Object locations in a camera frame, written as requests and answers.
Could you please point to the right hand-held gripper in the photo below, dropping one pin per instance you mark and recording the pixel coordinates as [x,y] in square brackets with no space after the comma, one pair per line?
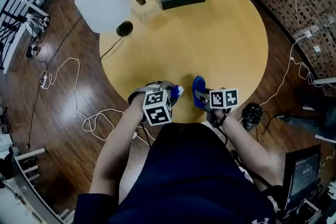
[223,98]

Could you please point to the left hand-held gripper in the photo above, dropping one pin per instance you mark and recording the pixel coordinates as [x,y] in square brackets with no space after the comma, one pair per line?
[157,107]

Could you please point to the blue cloth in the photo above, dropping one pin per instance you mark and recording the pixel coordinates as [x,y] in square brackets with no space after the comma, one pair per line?
[198,84]

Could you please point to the person's right forearm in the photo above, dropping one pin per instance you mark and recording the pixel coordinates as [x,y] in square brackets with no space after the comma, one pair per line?
[249,154]

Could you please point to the person's left forearm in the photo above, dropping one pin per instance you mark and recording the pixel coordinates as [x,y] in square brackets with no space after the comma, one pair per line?
[110,154]

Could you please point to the person's right hand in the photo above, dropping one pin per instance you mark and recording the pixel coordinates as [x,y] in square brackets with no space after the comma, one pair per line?
[221,115]

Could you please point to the black crumpled plastic bag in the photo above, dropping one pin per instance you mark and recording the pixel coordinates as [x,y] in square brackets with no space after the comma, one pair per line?
[252,115]

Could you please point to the wooden tissue box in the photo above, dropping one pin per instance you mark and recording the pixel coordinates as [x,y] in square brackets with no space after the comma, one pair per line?
[149,14]

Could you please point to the person's navy shirt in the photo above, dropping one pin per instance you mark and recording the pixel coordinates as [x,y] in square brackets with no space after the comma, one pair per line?
[189,178]

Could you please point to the white table lamp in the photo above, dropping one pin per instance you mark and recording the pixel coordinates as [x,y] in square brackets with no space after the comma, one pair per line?
[102,2]

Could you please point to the white desk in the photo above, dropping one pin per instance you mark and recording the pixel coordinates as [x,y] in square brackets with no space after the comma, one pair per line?
[325,80]

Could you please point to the white power strip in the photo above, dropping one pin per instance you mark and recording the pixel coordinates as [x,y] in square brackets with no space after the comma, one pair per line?
[44,81]

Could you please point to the black monitor screen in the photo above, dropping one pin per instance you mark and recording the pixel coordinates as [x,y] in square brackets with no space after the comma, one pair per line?
[302,178]

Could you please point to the black plug cluster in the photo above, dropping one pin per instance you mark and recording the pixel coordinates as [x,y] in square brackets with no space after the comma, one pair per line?
[32,50]

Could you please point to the white charging device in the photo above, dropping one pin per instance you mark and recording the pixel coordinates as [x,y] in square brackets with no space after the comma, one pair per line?
[32,27]

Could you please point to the white wooden rack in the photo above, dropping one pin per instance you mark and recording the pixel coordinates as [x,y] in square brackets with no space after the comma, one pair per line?
[29,152]

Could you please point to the black metal railing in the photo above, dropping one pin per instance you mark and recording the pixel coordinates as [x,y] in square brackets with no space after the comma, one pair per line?
[2,55]

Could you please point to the white wall plug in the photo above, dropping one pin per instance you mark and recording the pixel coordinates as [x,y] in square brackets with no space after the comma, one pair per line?
[307,34]

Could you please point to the white wall plate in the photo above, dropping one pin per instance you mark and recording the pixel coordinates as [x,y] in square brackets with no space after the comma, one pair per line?
[317,48]

